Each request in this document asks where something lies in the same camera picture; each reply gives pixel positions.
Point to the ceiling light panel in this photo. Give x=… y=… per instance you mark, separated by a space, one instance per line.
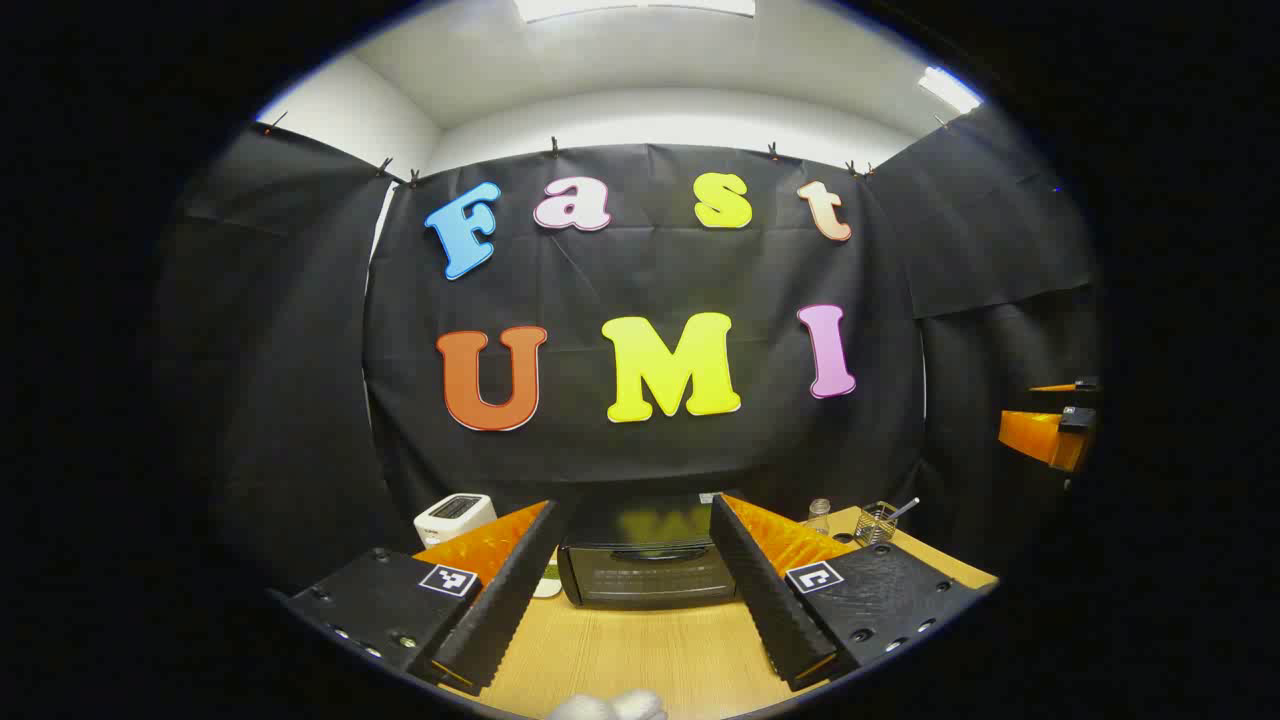
x=950 y=90
x=630 y=7

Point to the clear plastic bottle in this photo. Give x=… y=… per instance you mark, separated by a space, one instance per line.
x=819 y=518

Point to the white toaster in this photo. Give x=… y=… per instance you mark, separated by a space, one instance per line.
x=455 y=518

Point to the metal utensil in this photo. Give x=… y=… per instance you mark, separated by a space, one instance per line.
x=903 y=509

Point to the row of small cloth clips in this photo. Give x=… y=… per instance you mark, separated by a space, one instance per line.
x=553 y=148

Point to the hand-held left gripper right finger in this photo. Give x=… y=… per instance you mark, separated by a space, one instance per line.
x=760 y=600

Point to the white divided dish with grains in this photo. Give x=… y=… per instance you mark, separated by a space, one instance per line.
x=548 y=588

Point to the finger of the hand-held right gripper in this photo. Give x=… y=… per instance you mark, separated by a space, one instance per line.
x=1088 y=384
x=1078 y=420

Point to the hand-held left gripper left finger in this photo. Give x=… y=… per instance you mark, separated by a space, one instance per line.
x=510 y=590

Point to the black electric oven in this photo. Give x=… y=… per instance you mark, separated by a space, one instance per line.
x=645 y=575

